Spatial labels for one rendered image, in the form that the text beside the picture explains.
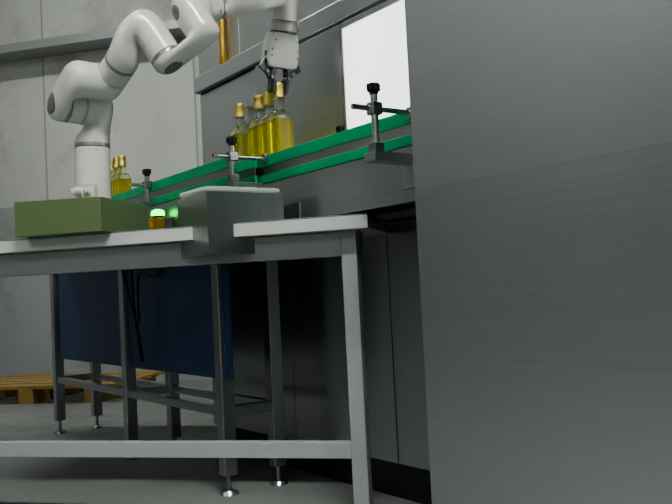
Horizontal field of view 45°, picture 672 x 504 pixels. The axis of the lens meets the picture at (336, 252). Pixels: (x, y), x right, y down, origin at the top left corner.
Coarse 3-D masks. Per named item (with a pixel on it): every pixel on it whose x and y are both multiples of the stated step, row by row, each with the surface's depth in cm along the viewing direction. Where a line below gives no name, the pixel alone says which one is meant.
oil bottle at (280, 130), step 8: (272, 112) 235; (280, 112) 233; (272, 120) 234; (280, 120) 233; (288, 120) 234; (272, 128) 234; (280, 128) 233; (288, 128) 234; (272, 136) 234; (280, 136) 232; (288, 136) 234; (272, 144) 234; (280, 144) 232; (288, 144) 234; (272, 152) 234
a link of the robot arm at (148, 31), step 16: (128, 16) 209; (144, 16) 209; (128, 32) 208; (144, 32) 208; (160, 32) 209; (112, 48) 209; (128, 48) 210; (144, 48) 210; (160, 48) 208; (112, 64) 211; (128, 64) 211
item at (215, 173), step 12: (204, 168) 245; (216, 168) 239; (228, 168) 233; (168, 180) 266; (180, 180) 259; (192, 180) 252; (204, 180) 246; (216, 180) 239; (132, 192) 291; (144, 192) 282; (156, 192) 275; (168, 192) 267; (180, 192) 259; (156, 204) 274
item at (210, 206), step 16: (208, 192) 201; (224, 192) 204; (240, 192) 206; (192, 208) 207; (208, 208) 201; (224, 208) 203; (240, 208) 206; (256, 208) 209; (272, 208) 211; (288, 208) 221; (192, 224) 207
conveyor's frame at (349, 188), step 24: (336, 168) 203; (360, 168) 195; (384, 168) 188; (288, 192) 222; (312, 192) 212; (336, 192) 203; (360, 192) 196; (384, 192) 188; (408, 192) 181; (168, 216) 262; (312, 216) 212
